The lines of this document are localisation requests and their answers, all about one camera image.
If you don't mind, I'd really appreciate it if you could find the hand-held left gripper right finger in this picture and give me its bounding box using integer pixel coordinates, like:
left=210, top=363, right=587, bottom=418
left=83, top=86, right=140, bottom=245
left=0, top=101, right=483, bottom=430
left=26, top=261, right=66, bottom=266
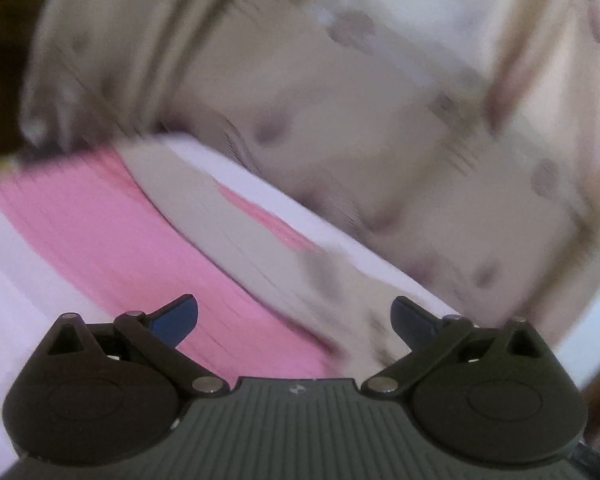
left=361, top=296, right=551, bottom=397

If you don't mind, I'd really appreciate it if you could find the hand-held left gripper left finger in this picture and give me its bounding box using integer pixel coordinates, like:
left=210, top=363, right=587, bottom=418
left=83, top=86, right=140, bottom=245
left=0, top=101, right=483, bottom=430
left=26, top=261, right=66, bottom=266
left=45, top=294, right=231, bottom=397

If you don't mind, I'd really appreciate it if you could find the cream leaf-print curtain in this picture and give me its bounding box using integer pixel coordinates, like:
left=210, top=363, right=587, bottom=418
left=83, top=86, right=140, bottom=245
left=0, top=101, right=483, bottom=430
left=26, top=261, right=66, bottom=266
left=20, top=0, right=600, bottom=348

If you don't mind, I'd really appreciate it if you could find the small cream spotted garment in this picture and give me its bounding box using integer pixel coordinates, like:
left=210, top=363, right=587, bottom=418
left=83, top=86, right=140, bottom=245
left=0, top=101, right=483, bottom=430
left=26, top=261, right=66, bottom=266
left=122, top=142, right=446, bottom=367

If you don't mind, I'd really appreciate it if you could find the pink checked bed sheet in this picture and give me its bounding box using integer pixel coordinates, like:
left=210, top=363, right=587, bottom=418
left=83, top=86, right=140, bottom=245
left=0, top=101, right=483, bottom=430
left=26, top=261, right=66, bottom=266
left=0, top=134, right=458, bottom=480

